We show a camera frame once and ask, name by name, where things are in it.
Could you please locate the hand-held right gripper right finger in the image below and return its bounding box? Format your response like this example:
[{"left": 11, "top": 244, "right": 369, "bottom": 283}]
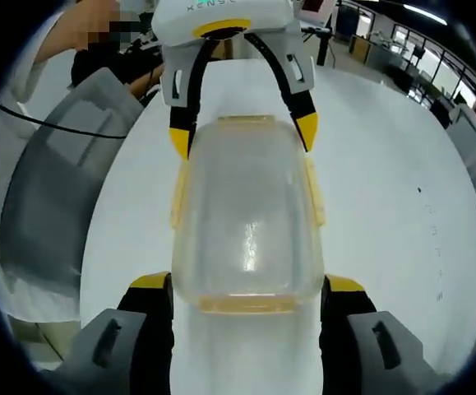
[{"left": 318, "top": 274, "right": 445, "bottom": 395}]

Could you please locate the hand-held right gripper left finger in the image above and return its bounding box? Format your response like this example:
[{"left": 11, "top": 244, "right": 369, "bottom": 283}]
[{"left": 72, "top": 270, "right": 176, "bottom": 395}]

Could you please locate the clear box with yellow buckles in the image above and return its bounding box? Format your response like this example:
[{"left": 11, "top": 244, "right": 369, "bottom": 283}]
[{"left": 168, "top": 114, "right": 329, "bottom": 318}]

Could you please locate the white desk with black legs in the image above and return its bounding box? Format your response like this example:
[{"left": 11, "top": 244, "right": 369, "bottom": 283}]
[{"left": 301, "top": 22, "right": 335, "bottom": 67}]

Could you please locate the beige cabinet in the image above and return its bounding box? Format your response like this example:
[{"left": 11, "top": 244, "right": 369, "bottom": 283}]
[{"left": 347, "top": 34, "right": 373, "bottom": 63}]

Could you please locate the person's white shirt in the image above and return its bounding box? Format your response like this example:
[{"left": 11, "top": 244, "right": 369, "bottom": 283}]
[{"left": 0, "top": 10, "right": 81, "bottom": 139}]

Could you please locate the black cable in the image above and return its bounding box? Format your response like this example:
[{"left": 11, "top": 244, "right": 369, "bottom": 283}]
[{"left": 0, "top": 101, "right": 128, "bottom": 140}]

